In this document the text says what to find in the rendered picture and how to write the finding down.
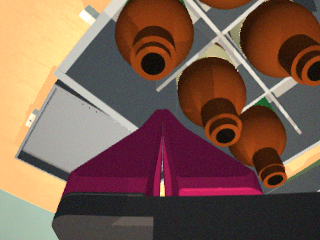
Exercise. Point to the grey rectangular tray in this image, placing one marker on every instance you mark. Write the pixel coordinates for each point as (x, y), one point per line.
(68, 133)

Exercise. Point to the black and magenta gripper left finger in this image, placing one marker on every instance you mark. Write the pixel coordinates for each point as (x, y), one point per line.
(127, 166)

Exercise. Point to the dark grey crate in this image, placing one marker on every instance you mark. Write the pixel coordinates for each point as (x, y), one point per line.
(101, 75)

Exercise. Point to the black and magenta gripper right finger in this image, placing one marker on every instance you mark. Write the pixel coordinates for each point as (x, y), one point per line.
(194, 167)

